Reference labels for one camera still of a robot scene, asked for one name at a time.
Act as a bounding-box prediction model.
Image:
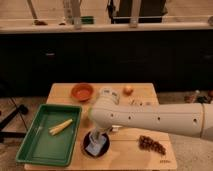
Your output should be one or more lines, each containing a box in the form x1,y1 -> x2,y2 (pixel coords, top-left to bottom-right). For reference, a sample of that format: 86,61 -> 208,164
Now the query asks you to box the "blue grey towel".
89,130 -> 107,147

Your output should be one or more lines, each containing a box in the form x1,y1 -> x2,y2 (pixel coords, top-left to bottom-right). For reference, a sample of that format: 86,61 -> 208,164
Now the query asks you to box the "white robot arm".
89,87 -> 213,141

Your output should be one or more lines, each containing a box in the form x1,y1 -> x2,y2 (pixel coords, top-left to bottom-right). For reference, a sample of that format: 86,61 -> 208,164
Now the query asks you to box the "red orange bowl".
71,83 -> 94,102

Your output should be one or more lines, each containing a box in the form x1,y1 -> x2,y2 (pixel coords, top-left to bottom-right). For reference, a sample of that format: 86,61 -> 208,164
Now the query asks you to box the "dark brown bowl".
83,131 -> 110,158

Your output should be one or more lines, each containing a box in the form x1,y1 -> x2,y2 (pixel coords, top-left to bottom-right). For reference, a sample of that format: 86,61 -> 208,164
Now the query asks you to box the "yellow onion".
123,85 -> 134,95

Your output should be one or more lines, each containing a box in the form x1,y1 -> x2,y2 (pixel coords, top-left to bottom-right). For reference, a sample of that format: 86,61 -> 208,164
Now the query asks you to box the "blue sponge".
85,143 -> 105,157

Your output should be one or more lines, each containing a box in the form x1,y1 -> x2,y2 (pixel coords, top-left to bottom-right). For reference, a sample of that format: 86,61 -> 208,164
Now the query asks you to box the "wooden table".
24,83 -> 177,171

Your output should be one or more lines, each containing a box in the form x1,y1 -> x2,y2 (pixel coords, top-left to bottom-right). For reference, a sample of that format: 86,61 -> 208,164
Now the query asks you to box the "yellow corn cob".
49,119 -> 72,135

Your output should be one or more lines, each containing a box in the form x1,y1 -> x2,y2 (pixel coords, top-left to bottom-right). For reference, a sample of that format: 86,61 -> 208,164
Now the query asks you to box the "brown grape bunch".
139,135 -> 166,155

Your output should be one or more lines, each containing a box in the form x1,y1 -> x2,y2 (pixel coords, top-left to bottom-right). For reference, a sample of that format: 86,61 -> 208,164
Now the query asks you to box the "black tripod stand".
0,78 -> 30,141

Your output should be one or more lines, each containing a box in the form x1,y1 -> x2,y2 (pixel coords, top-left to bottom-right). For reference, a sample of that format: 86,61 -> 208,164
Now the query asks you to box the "green plastic tray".
16,104 -> 82,167

